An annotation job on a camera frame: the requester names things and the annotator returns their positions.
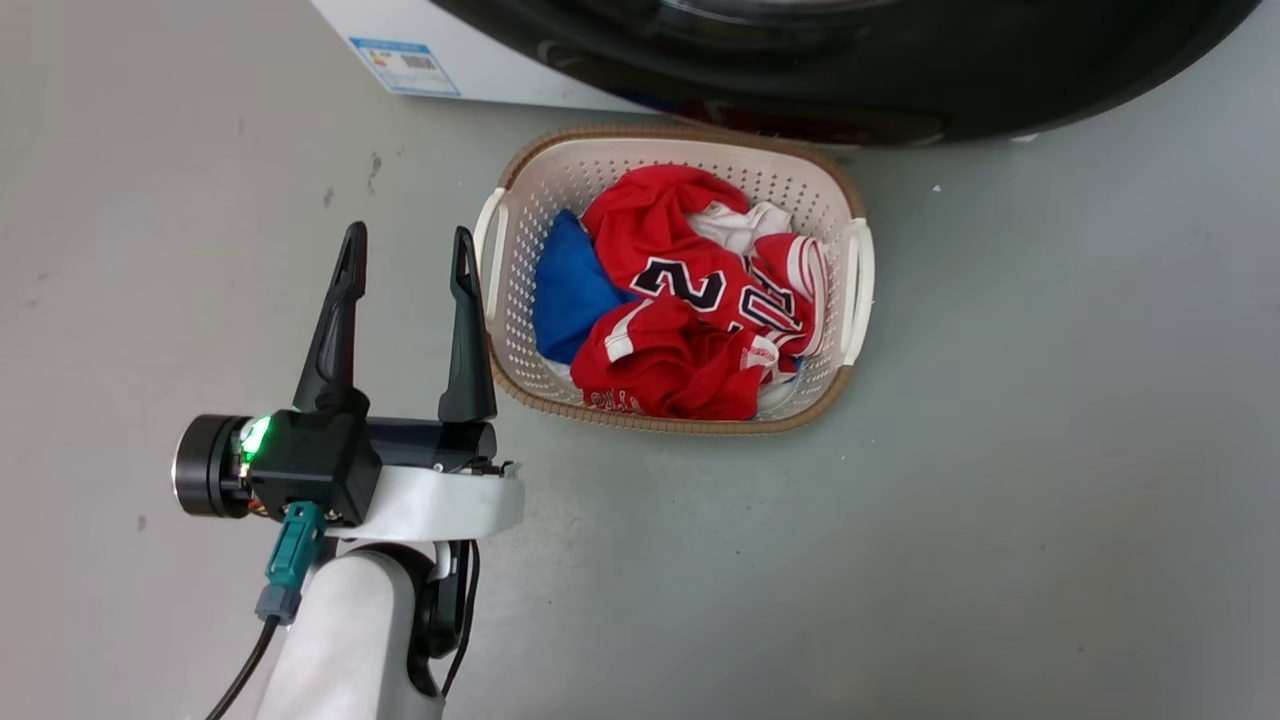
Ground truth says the white washing machine body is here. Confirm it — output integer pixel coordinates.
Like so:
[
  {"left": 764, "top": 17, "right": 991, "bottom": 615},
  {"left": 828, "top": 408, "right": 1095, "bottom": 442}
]
[{"left": 309, "top": 0, "right": 661, "bottom": 114}]

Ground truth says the thin black cable teal connector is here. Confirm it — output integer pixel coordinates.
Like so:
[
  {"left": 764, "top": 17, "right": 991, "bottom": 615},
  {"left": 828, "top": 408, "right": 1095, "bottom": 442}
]
[{"left": 205, "top": 502, "right": 329, "bottom": 720}]

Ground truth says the red basketball jersey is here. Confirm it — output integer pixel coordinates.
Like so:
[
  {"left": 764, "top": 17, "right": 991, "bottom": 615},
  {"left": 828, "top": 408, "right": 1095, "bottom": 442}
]
[{"left": 571, "top": 165, "right": 831, "bottom": 421}]

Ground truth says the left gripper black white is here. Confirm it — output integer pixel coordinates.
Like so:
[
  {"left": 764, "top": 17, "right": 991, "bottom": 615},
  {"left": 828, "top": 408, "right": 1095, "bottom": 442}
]
[{"left": 171, "top": 222, "right": 526, "bottom": 543}]

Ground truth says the blue cloth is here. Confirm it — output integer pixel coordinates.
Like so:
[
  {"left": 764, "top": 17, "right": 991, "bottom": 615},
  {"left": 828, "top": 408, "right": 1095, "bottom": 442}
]
[{"left": 531, "top": 209, "right": 641, "bottom": 367}]

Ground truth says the blue energy label sticker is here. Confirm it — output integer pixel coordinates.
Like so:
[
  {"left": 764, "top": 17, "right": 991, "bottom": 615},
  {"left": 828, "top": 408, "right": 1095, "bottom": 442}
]
[{"left": 349, "top": 37, "right": 462, "bottom": 98}]

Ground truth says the black round washing machine door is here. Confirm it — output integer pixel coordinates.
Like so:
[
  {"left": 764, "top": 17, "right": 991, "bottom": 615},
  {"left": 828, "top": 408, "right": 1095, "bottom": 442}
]
[{"left": 432, "top": 0, "right": 1263, "bottom": 147}]

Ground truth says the white perforated laundry basket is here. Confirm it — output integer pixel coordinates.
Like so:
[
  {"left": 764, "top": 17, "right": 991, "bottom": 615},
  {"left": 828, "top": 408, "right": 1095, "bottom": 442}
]
[{"left": 472, "top": 124, "right": 876, "bottom": 436}]

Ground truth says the white garment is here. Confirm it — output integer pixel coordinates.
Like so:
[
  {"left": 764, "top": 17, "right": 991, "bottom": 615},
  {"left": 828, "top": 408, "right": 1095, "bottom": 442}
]
[{"left": 686, "top": 200, "right": 794, "bottom": 257}]

